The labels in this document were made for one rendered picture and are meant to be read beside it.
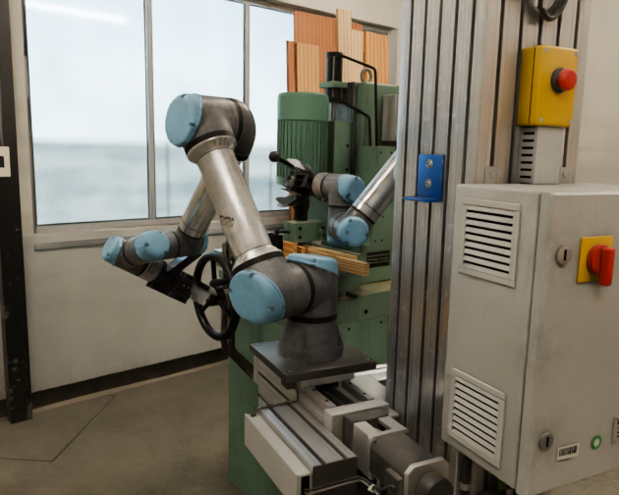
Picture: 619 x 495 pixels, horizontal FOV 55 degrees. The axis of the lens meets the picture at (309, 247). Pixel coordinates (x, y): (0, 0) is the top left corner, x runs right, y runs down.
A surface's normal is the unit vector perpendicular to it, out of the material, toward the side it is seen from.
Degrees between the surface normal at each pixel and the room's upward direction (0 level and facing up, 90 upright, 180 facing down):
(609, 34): 90
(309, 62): 87
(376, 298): 90
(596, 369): 90
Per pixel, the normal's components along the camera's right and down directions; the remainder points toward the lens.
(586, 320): 0.44, 0.15
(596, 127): -0.75, 0.09
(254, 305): -0.59, 0.23
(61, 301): 0.66, 0.14
